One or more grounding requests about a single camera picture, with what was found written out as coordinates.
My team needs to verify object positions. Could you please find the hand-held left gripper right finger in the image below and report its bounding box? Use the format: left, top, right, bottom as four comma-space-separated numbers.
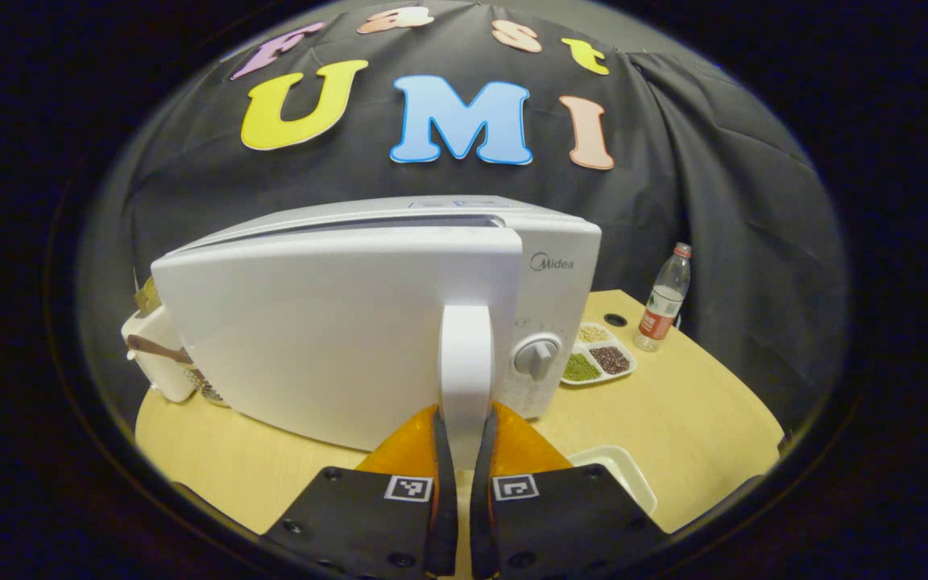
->
470, 401, 670, 580

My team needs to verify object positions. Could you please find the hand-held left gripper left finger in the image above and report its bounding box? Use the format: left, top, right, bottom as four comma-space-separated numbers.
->
263, 403, 458, 579

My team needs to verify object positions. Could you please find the white microwave oven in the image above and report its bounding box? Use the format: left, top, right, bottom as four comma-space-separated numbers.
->
150, 195, 603, 452

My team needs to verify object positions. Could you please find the white rectangular tray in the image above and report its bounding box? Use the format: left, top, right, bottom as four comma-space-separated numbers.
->
567, 445, 658, 516

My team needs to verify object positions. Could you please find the white divided dish with beans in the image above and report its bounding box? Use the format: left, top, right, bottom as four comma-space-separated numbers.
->
561, 322, 638, 387

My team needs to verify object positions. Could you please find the red label plastic bottle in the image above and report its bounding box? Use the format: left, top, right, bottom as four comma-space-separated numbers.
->
633, 242, 693, 353

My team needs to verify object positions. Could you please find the white toaster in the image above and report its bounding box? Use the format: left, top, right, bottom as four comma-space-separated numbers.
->
120, 302, 197, 404

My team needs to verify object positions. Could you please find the brown-handled utensil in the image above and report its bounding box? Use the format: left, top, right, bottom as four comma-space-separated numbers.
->
126, 334, 193, 365

